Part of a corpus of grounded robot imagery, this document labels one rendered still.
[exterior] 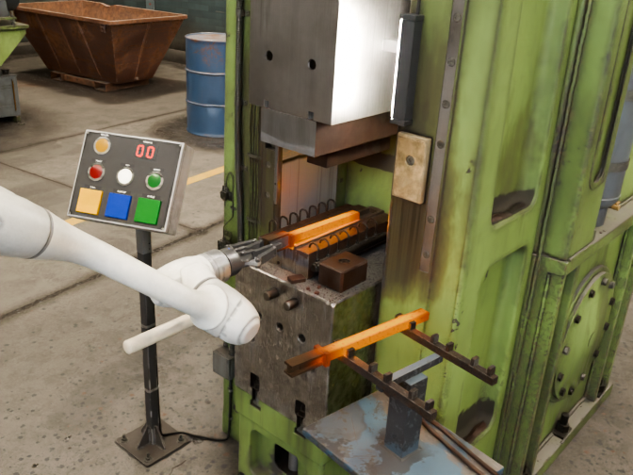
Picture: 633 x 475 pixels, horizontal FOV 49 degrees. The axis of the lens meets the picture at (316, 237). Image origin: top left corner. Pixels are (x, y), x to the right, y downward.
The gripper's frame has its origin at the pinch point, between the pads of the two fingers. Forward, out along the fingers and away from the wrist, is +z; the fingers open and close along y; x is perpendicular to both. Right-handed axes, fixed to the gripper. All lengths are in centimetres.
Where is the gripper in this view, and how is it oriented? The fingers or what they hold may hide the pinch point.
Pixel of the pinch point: (276, 242)
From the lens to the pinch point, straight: 192.2
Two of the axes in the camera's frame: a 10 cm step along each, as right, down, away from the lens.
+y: 7.6, 3.0, -5.8
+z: 6.5, -2.8, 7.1
